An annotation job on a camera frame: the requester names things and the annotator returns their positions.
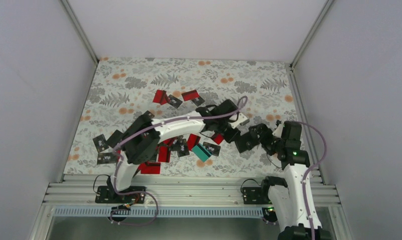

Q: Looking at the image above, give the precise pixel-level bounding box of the black card holder wallet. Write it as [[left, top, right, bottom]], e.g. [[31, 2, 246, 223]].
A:
[[235, 132, 260, 154]]

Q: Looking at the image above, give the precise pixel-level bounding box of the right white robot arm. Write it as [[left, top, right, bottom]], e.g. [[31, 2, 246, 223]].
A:
[[249, 121, 332, 240]]

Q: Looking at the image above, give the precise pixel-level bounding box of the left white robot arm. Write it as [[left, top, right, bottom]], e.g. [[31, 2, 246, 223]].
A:
[[107, 96, 247, 203]]

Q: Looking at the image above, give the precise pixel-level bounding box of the black VIP card right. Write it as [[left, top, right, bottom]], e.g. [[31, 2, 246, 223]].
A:
[[203, 142, 221, 157]]

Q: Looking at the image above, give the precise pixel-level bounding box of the black vip card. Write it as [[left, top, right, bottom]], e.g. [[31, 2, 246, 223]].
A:
[[92, 134, 109, 153], [203, 142, 221, 157]]

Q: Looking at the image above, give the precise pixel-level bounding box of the red card middle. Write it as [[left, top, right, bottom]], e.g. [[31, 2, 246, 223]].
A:
[[187, 133, 201, 151]]

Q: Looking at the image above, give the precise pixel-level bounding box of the small black card top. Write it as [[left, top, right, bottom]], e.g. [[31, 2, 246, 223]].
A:
[[191, 96, 205, 107]]

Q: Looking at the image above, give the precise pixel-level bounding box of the teal card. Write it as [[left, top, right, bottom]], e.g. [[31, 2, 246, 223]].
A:
[[191, 143, 212, 163]]

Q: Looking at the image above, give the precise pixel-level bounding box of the red black-stripe card top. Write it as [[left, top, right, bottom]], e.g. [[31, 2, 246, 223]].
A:
[[181, 89, 199, 102]]

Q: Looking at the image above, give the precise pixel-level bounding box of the black card near top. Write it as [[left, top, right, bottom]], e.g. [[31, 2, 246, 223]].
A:
[[167, 94, 183, 109]]

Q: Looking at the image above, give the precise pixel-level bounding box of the red card far left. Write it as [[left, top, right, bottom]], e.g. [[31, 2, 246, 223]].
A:
[[153, 89, 168, 105]]

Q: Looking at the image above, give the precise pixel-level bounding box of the red card front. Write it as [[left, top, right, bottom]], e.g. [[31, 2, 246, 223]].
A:
[[138, 162, 161, 175]]

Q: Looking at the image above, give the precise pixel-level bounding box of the black VIP card left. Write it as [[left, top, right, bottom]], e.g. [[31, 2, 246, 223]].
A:
[[92, 134, 109, 153]]

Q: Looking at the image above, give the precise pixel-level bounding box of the black card left lower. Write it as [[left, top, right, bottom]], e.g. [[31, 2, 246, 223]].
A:
[[97, 152, 118, 165]]

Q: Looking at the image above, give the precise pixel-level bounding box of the floral patterned table mat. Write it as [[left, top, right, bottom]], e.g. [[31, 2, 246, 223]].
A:
[[65, 57, 300, 175]]

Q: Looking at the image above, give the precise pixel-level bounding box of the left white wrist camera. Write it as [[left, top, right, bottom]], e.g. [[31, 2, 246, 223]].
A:
[[228, 112, 249, 129]]

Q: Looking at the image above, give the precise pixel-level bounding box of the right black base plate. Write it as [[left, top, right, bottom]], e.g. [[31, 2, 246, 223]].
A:
[[242, 187, 271, 205]]

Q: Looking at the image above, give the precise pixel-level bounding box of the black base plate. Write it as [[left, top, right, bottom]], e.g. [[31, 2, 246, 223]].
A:
[[95, 186, 146, 204], [242, 187, 271, 205]]

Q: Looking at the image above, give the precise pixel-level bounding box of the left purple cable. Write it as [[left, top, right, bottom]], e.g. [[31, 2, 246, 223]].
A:
[[109, 96, 248, 227]]

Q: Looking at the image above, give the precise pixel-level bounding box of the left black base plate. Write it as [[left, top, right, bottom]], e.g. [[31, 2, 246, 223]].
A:
[[95, 186, 146, 204]]

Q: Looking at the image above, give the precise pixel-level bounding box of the blue grey cable duct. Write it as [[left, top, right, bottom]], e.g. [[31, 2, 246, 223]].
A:
[[53, 206, 264, 219]]

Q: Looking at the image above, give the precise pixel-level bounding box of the aluminium rail frame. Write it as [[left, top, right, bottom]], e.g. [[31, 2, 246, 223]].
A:
[[30, 170, 351, 240]]

